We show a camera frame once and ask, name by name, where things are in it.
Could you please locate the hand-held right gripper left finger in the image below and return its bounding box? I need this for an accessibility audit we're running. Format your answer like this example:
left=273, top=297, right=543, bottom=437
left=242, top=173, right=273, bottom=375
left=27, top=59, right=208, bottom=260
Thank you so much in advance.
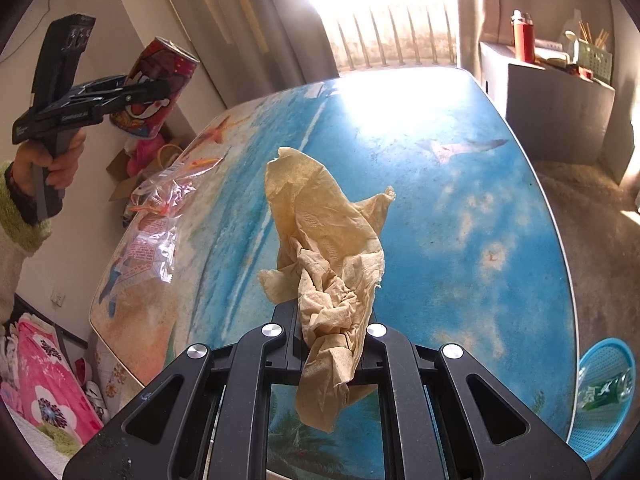
left=62, top=300, right=306, bottom=480

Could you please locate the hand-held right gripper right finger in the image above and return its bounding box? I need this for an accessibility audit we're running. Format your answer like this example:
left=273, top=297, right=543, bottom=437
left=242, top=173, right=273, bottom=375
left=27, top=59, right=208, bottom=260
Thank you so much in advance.
left=350, top=305, right=586, bottom=480

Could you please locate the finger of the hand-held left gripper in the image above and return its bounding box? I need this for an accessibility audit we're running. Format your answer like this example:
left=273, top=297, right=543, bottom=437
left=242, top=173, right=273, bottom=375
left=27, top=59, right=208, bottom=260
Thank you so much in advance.
left=70, top=74, right=171, bottom=111

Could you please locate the red drink can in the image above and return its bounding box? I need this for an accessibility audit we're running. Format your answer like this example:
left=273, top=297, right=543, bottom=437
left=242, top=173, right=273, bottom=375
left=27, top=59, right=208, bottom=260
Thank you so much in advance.
left=109, top=36, right=201, bottom=140

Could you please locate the clear bag with orange stripe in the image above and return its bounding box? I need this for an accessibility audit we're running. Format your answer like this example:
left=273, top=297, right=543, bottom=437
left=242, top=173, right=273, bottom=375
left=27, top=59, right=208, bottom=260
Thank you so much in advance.
left=127, top=156, right=223, bottom=218

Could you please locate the brown paper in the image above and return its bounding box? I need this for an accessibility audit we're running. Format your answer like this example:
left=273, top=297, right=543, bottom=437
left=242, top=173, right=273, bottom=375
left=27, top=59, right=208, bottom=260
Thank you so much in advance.
left=258, top=146, right=396, bottom=433

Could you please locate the blue plastic basket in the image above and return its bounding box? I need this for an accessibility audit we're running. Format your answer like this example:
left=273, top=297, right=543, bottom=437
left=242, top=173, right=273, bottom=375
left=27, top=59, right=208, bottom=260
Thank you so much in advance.
left=567, top=337, right=632, bottom=462

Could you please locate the person's left forearm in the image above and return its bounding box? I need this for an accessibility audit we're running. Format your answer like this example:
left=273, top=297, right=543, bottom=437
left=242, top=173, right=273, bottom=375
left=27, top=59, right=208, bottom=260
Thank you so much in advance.
left=0, top=160, right=53, bottom=331

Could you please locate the person's left hand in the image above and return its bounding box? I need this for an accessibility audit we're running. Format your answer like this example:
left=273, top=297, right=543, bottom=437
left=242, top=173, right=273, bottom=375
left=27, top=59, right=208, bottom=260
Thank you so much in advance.
left=11, top=129, right=87, bottom=196

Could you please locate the pink plastic bag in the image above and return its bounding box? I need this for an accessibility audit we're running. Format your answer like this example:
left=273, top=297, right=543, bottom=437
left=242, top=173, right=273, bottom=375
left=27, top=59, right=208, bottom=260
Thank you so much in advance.
left=127, top=137, right=168, bottom=176

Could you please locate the folding table with beach print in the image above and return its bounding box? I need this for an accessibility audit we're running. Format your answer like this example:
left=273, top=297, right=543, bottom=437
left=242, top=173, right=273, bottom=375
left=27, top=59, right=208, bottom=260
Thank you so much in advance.
left=89, top=66, right=581, bottom=480

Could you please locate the pink floral quilt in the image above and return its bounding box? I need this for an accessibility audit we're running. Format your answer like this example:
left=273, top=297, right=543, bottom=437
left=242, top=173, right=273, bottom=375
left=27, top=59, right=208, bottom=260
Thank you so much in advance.
left=0, top=312, right=108, bottom=453

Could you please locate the metal window railing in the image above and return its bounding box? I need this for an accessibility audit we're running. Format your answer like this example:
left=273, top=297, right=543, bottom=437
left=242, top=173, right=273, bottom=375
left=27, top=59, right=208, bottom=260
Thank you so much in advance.
left=327, top=2, right=458, bottom=73

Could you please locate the grey cabinet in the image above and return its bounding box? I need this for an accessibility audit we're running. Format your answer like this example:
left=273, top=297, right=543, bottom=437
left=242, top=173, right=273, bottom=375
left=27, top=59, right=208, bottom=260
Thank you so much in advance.
left=479, top=41, right=617, bottom=166

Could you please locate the red thermos flask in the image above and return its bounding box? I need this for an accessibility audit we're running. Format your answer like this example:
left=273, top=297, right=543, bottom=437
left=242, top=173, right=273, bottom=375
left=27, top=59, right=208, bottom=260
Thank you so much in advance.
left=510, top=10, right=536, bottom=63

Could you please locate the green utensil basket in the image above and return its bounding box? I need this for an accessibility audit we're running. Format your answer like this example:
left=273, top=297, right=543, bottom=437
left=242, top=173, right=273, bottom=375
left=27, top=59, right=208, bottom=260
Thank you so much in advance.
left=572, top=39, right=613, bottom=85

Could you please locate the bunch of wooden chopsticks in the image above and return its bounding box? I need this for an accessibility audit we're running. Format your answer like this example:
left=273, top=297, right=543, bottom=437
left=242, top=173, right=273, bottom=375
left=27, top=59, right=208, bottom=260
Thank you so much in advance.
left=577, top=21, right=611, bottom=46

